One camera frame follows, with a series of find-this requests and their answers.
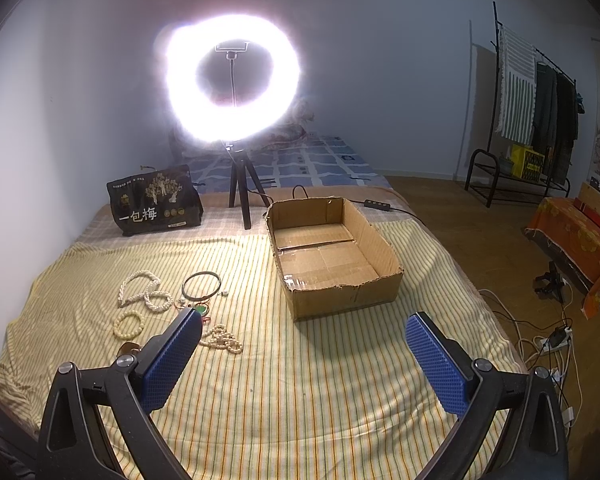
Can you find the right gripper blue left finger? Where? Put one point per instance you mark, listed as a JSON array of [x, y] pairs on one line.
[[73, 442]]

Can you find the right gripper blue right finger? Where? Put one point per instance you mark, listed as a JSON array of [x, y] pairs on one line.
[[532, 444]]

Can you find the white power strip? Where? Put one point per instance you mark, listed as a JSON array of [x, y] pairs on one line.
[[558, 339]]

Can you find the yellow striped bed sheet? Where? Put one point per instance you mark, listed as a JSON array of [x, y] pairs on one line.
[[331, 398]]

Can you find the orange cloth covered stand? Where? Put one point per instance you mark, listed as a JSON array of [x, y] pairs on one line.
[[572, 225]]

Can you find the black snack bag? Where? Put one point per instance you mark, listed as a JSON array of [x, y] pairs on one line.
[[162, 200]]

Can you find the open cardboard box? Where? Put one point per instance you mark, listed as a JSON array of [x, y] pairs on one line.
[[330, 258]]

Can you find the yellow black crate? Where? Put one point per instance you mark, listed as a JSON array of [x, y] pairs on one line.
[[525, 164]]

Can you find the black clothes rack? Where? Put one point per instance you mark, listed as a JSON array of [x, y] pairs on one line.
[[488, 171]]

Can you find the black tripod stand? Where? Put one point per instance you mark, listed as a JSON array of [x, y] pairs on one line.
[[244, 181]]

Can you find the dark hanging clothes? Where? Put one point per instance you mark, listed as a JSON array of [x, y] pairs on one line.
[[555, 125]]

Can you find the striped white green garment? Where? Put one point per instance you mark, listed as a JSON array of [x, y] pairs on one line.
[[517, 87]]

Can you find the phone holder clamp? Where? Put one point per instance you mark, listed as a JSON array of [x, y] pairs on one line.
[[231, 51]]

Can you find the white ring light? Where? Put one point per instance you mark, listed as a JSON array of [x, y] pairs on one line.
[[218, 101]]

